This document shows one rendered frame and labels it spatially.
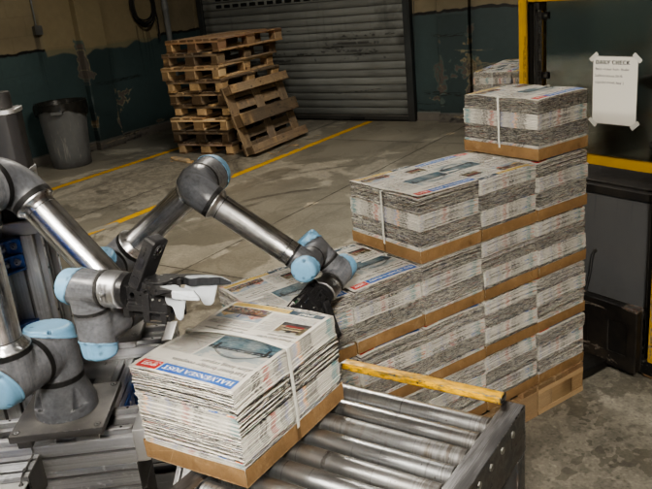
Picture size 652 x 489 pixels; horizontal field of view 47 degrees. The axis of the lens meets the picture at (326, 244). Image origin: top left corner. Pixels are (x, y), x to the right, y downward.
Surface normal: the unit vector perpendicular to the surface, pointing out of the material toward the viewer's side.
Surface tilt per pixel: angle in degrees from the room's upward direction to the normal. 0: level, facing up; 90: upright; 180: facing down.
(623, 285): 90
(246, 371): 3
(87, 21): 90
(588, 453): 0
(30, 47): 90
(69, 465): 90
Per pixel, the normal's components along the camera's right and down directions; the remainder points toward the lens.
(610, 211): -0.81, 0.26
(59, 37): 0.84, 0.10
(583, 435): -0.09, -0.94
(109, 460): 0.06, 0.32
